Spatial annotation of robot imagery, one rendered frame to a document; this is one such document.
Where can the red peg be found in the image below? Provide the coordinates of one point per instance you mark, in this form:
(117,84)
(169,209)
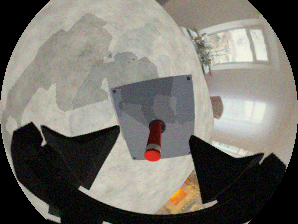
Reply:
(153,148)

